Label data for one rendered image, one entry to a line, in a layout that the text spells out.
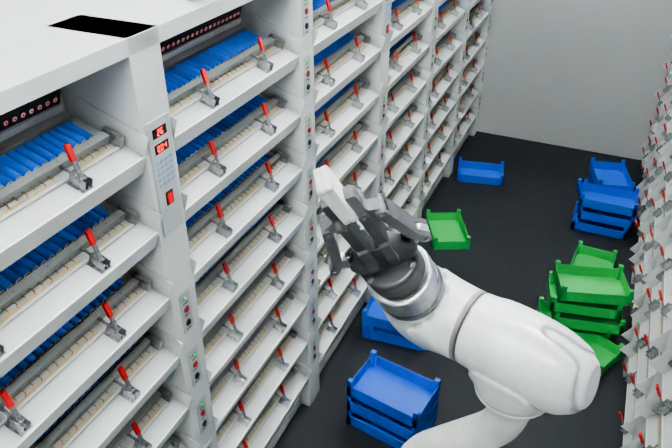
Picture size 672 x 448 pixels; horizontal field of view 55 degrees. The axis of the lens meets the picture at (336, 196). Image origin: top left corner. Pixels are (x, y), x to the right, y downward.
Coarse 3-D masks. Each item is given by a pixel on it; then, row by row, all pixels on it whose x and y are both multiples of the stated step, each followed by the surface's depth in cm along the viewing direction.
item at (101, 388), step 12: (144, 348) 159; (132, 360) 155; (132, 372) 154; (108, 384) 149; (96, 396) 146; (84, 408) 143; (96, 408) 145; (72, 420) 140; (60, 432) 137; (48, 444) 134
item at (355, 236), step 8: (336, 224) 67; (352, 224) 70; (336, 232) 67; (344, 232) 67; (352, 232) 68; (360, 232) 72; (352, 240) 70; (360, 240) 71; (360, 248) 72; (360, 256) 72; (368, 256) 72; (368, 264) 74; (376, 264) 74
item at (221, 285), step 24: (264, 216) 209; (288, 216) 216; (240, 240) 198; (264, 240) 203; (288, 240) 212; (216, 264) 187; (240, 264) 192; (264, 264) 198; (216, 288) 182; (240, 288) 186; (216, 312) 176
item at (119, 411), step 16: (144, 336) 162; (160, 336) 162; (144, 352) 160; (160, 352) 162; (176, 352) 162; (128, 368) 156; (144, 368) 157; (160, 368) 158; (112, 384) 151; (144, 384) 154; (160, 384) 159; (112, 400) 148; (144, 400) 154; (112, 416) 146; (128, 416) 148; (96, 432) 142; (112, 432) 143
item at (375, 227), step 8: (360, 192) 68; (360, 216) 66; (368, 216) 66; (368, 224) 68; (376, 224) 69; (384, 224) 73; (368, 232) 69; (376, 232) 69; (384, 232) 71; (376, 240) 71; (384, 240) 71; (384, 248) 72; (392, 248) 72; (392, 256) 73; (392, 264) 74
